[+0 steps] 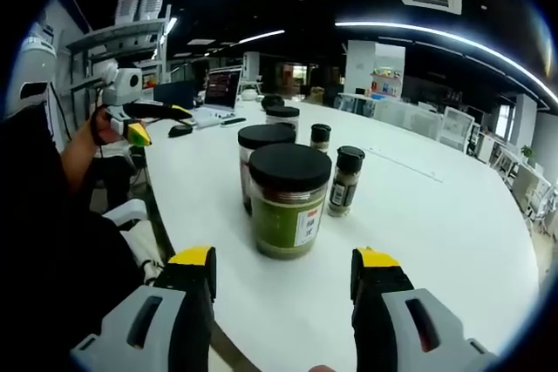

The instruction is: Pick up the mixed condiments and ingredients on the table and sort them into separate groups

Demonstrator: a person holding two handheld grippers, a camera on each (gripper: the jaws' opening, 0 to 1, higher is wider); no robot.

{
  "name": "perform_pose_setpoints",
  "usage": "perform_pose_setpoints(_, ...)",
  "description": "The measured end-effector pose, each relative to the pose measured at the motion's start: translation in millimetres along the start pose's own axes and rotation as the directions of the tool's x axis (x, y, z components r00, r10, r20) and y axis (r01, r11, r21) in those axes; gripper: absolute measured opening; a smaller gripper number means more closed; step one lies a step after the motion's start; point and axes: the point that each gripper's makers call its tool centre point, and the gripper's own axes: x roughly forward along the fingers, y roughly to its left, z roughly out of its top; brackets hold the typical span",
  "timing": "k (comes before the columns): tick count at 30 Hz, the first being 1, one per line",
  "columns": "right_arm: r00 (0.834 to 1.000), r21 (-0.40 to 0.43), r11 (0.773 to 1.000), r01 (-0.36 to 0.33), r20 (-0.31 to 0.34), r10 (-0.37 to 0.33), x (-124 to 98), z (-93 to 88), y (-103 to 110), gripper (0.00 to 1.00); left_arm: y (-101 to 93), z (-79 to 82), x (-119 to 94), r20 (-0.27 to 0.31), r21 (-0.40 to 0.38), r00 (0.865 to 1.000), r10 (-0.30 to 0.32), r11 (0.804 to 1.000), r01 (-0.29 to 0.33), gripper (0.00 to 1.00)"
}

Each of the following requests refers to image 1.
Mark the grey metal shelf rack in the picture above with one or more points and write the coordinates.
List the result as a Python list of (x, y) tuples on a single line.
[(113, 49)]

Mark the white table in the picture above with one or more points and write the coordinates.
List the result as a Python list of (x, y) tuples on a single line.
[(436, 232)]

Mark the pale grain ingredient jar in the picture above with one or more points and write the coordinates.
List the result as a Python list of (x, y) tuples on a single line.
[(282, 117)]

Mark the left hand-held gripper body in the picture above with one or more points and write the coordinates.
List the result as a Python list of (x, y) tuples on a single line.
[(127, 83)]

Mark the black remote control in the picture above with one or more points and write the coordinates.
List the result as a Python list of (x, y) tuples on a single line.
[(233, 120)]

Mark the black computer mouse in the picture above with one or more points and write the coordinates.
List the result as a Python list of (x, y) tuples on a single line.
[(180, 130)]

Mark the white mesh office chair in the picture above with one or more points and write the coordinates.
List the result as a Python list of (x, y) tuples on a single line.
[(457, 126)]

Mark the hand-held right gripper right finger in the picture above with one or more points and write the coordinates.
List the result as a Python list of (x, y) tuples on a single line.
[(418, 315)]

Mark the white rounded machine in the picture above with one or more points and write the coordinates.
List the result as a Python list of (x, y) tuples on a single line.
[(30, 67)]

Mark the white ribbed box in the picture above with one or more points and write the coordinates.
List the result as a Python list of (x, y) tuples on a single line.
[(151, 6), (126, 8)]

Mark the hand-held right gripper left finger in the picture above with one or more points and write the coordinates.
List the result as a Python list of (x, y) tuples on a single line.
[(148, 315)]

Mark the person's right hand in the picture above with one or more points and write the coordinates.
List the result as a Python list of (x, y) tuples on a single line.
[(324, 368)]

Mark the green potted plant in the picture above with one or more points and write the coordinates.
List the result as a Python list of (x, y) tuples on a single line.
[(528, 153)]

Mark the small grey condiment shaker bottle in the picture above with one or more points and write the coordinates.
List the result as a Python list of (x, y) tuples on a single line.
[(320, 137)]

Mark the open silver laptop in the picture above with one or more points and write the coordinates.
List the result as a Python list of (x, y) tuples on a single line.
[(222, 89)]

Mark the dark red ingredient jar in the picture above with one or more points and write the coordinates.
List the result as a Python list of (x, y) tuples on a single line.
[(261, 139)]

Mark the dark round object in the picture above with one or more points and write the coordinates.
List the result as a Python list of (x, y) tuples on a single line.
[(273, 102)]

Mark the long ceiling light strip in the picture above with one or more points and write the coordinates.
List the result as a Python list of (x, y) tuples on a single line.
[(449, 43)]

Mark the person's left hand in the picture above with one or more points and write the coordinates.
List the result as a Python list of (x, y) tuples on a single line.
[(103, 124)]

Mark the large grey condiment shaker bottle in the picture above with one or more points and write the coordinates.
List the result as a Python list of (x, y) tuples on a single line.
[(345, 180)]

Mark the green powder ingredient jar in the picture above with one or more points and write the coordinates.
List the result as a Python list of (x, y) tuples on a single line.
[(290, 202)]

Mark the person's dark clothing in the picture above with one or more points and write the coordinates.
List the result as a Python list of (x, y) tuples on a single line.
[(48, 267)]

